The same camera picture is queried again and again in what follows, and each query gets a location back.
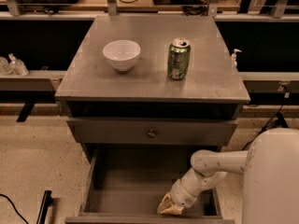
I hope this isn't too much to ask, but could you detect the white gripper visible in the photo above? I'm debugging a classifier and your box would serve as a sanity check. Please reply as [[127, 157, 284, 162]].
[[157, 179, 197, 216]]

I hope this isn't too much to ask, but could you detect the grey drawer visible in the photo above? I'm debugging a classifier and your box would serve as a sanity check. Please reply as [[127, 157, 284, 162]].
[[65, 145, 235, 224], [67, 118, 237, 147]]

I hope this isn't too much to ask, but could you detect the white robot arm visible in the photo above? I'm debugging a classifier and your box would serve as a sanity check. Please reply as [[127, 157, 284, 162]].
[[157, 128, 299, 224]]

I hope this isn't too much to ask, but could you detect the grey top drawer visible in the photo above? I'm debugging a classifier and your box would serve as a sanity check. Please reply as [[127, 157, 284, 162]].
[[67, 118, 237, 147]]

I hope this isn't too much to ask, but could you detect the grey drawer cabinet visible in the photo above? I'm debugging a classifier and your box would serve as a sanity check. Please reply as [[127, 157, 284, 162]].
[[55, 14, 249, 157]]

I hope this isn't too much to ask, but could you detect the black bar on floor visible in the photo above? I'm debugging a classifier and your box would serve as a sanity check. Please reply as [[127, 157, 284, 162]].
[[36, 190, 53, 224]]

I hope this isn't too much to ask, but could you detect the black stand leg right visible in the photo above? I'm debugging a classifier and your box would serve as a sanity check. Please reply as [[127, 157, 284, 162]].
[[275, 112, 288, 128]]

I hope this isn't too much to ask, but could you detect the green soda can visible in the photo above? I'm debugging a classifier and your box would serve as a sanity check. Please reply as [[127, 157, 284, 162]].
[[167, 37, 191, 80]]

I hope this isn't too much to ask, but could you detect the white pump bottle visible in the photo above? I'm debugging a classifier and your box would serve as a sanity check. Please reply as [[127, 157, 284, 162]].
[[231, 49, 242, 67]]

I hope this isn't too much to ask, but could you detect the white ceramic bowl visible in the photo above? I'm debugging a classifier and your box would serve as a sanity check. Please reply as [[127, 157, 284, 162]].
[[103, 40, 141, 72]]

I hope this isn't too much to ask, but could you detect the clear bottle on ledge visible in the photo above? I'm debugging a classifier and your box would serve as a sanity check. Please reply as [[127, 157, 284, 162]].
[[8, 53, 29, 77]]

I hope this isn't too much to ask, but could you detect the clear container at edge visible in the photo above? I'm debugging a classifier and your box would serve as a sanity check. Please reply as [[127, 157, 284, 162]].
[[0, 57, 12, 75]]

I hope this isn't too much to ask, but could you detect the black floor cable right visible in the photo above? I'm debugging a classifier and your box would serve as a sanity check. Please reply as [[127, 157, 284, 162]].
[[241, 91, 291, 151]]

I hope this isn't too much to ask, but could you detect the black cable bottom left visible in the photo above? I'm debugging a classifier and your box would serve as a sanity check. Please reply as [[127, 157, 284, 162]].
[[0, 193, 30, 224]]

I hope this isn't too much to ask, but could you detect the black bracket leg left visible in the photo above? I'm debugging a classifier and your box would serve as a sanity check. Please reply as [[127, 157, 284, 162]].
[[17, 102, 36, 122]]

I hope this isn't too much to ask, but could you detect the black coiled cable shelf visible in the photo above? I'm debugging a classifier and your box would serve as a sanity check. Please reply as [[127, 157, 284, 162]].
[[181, 0, 208, 16]]

